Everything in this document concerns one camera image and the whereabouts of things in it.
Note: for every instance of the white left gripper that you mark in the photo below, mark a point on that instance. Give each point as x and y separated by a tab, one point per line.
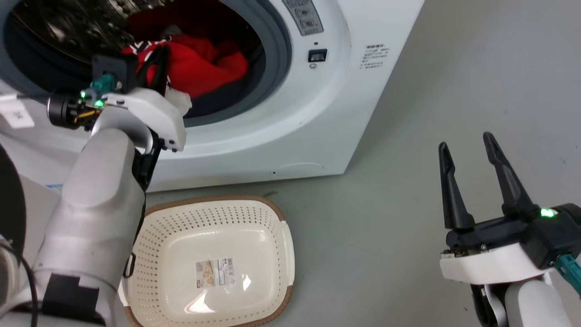
154	116

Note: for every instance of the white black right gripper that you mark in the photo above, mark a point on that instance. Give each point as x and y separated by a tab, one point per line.
490	254

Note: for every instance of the black door latch socket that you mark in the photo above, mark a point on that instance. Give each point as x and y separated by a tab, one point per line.
317	55

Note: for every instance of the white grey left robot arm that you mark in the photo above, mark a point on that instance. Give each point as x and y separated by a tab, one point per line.
95	209

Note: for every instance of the cream perforated laundry basket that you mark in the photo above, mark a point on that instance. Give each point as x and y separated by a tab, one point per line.
213	236

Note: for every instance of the grey rubber door gasket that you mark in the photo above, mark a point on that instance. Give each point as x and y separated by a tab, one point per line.
277	59

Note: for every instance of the white paper tag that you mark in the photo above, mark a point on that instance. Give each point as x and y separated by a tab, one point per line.
16	113

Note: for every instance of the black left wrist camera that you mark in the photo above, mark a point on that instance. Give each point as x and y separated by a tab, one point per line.
113	70

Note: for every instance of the white front-load washing machine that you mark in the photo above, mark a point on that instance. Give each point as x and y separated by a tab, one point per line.
317	118

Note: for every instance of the printed warning sticker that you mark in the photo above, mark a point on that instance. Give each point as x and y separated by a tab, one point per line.
375	56

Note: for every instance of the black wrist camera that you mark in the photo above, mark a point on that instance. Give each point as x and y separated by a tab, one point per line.
556	236
113	70

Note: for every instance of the steel washing machine drum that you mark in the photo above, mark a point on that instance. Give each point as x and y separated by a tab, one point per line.
68	27

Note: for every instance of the red garment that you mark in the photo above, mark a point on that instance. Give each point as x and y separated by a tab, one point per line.
195	68

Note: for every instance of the paper product label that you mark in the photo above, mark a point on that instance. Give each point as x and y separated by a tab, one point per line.
216	272

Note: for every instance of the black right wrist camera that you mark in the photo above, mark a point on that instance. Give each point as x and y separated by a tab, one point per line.
556	236

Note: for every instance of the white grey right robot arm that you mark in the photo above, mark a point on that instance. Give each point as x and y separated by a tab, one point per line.
526	304

